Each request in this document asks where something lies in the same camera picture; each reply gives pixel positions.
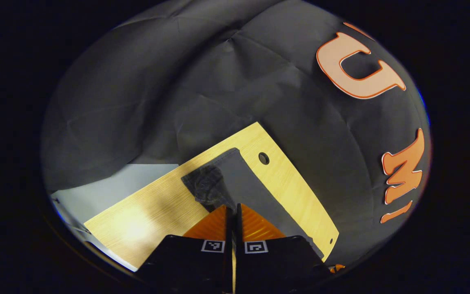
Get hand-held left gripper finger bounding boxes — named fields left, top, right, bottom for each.
left=136, top=205, right=235, bottom=294
left=235, top=203, right=334, bottom=294

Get black jeans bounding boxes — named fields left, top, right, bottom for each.
left=181, top=148, right=325, bottom=260

